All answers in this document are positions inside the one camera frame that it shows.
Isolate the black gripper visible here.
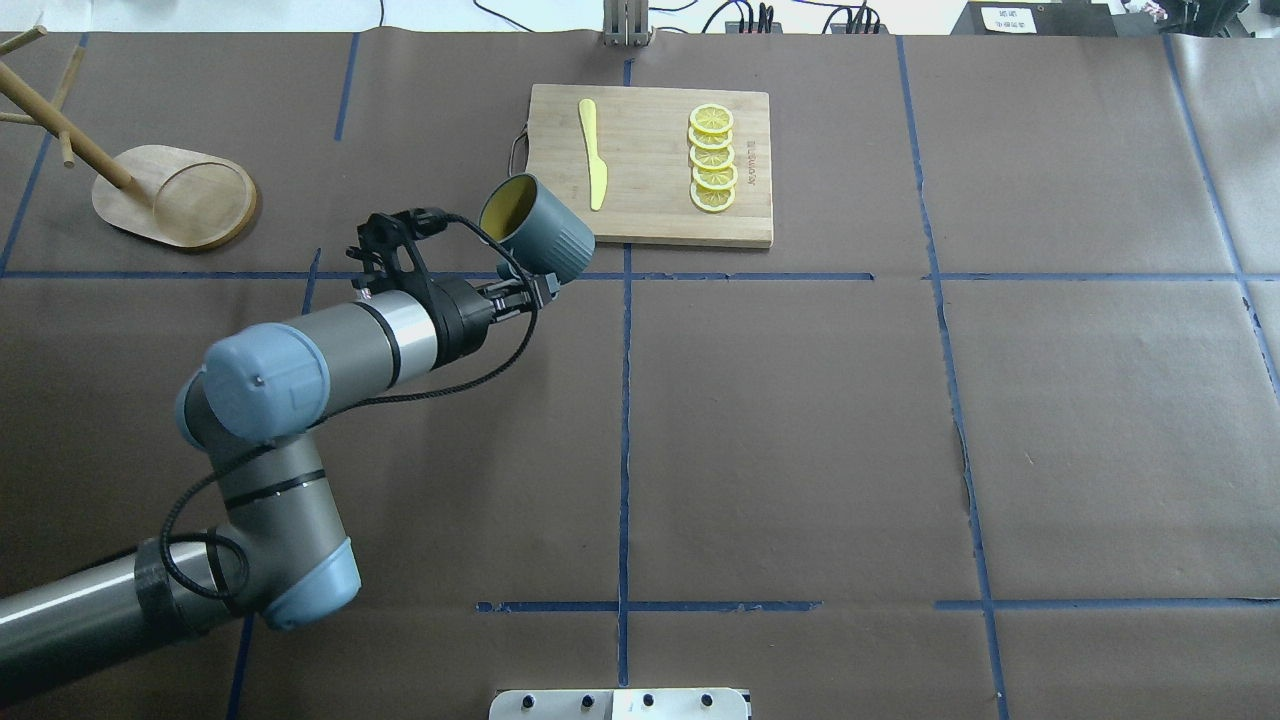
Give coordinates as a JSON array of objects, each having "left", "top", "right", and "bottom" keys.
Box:
[{"left": 428, "top": 273, "right": 561, "bottom": 363}]

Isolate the grey cup yellow inside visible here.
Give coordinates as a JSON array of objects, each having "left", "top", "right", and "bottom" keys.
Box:
[{"left": 479, "top": 173, "right": 596, "bottom": 284}]

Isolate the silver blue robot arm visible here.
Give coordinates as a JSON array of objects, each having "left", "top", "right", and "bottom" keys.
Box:
[{"left": 3, "top": 266, "right": 561, "bottom": 706}]

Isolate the wooden cup storage rack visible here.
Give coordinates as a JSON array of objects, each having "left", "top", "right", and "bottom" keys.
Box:
[{"left": 1, "top": 45, "right": 260, "bottom": 252}]

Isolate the yellow plastic knife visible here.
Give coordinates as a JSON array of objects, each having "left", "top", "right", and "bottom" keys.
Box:
[{"left": 579, "top": 97, "right": 608, "bottom": 211}]

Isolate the wooden cutting board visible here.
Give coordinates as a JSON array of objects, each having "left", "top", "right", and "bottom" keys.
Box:
[{"left": 526, "top": 85, "right": 774, "bottom": 249}]

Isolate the lemon slice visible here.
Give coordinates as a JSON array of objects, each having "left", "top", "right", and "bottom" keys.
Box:
[
  {"left": 687, "top": 102, "right": 735, "bottom": 136},
  {"left": 689, "top": 146, "right": 735, "bottom": 170},
  {"left": 687, "top": 127, "right": 733, "bottom": 151},
  {"left": 689, "top": 182, "right": 736, "bottom": 213},
  {"left": 690, "top": 164, "right": 739, "bottom": 191}
]

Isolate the brown paper table cover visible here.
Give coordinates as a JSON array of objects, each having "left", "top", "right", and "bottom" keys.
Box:
[{"left": 3, "top": 28, "right": 1277, "bottom": 719}]

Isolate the black box white label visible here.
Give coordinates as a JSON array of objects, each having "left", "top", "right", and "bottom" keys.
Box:
[{"left": 950, "top": 1, "right": 1117, "bottom": 37}]

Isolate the aluminium frame post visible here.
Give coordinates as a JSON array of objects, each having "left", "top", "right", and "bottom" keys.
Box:
[{"left": 602, "top": 0, "right": 654, "bottom": 47}]

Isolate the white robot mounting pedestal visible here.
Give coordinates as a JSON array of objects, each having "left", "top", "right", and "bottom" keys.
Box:
[{"left": 488, "top": 687, "right": 753, "bottom": 719}]

